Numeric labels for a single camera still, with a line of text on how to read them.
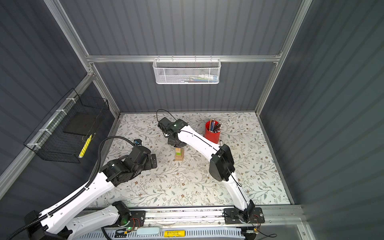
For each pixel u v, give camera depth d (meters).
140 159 0.55
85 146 0.69
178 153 0.89
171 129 0.62
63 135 0.72
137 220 0.72
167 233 0.68
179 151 0.87
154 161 0.70
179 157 0.93
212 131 0.89
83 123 0.78
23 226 0.37
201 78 0.92
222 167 0.54
